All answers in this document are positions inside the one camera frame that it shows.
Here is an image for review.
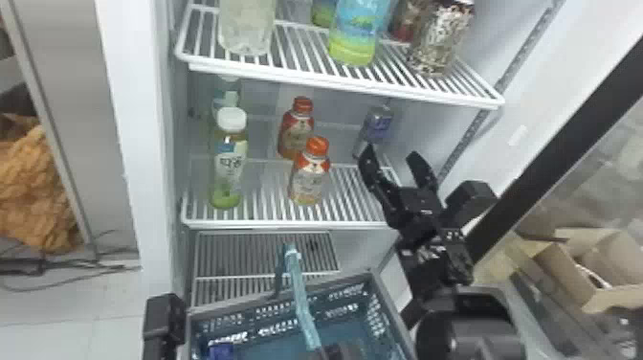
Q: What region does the blue green bottle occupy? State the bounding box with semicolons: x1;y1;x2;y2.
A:
328;0;394;68

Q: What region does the orange bottle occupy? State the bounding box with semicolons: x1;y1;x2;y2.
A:
287;136;332;207
277;96;317;162

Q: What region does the red can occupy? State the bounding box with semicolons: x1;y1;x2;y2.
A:
388;0;419;44

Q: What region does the black cable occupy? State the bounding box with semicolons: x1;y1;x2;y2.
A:
0;230;143;294

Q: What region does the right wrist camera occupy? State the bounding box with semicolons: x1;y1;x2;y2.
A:
440;179;499;231

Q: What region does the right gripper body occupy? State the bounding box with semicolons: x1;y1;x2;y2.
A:
384;186;452;250

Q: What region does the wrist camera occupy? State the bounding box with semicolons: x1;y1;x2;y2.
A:
440;179;499;231
142;292;188;360

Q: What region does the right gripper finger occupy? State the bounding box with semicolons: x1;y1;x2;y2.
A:
405;149;440;193
357;143;404;215

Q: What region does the cardboard box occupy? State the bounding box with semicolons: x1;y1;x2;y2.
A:
517;227;643;317

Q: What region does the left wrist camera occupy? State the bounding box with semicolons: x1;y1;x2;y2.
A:
142;292;188;360

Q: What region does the clear bottle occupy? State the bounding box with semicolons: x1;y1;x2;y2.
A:
217;0;277;56

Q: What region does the blue basket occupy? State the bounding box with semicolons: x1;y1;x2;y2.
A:
185;242;419;360

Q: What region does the fridge door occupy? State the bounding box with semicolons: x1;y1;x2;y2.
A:
464;34;643;360

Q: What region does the green bottle with white cap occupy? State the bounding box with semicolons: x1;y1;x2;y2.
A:
209;106;251;211

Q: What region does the white fridge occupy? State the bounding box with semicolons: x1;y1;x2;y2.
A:
95;0;643;327

